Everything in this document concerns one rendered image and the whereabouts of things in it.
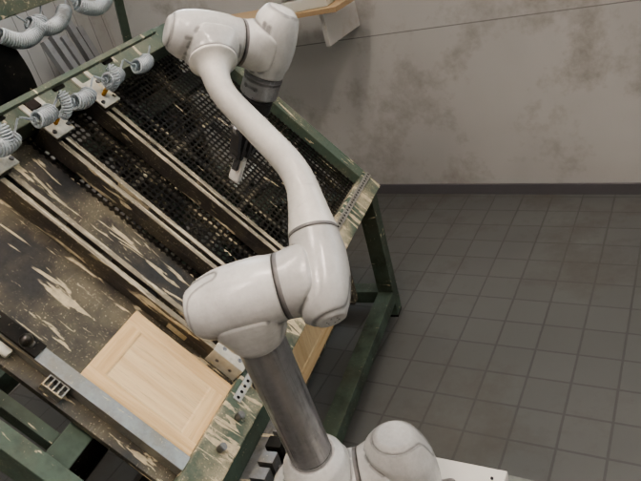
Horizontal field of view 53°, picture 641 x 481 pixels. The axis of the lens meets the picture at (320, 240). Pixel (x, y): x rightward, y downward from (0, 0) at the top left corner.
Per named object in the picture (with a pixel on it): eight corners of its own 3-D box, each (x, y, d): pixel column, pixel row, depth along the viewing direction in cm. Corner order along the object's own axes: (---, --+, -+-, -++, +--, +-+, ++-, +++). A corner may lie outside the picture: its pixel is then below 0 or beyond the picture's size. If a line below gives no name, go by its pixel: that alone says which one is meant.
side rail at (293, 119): (347, 190, 338) (360, 177, 331) (184, 51, 325) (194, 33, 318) (351, 182, 344) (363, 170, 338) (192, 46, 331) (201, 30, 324)
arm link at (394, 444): (451, 514, 150) (434, 450, 140) (377, 532, 152) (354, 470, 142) (438, 461, 165) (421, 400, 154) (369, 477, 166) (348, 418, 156)
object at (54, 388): (57, 403, 180) (61, 399, 178) (37, 387, 179) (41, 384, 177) (67, 392, 183) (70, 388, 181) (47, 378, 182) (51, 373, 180)
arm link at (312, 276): (335, 214, 118) (265, 234, 119) (357, 305, 110) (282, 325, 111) (345, 240, 129) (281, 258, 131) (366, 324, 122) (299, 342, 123)
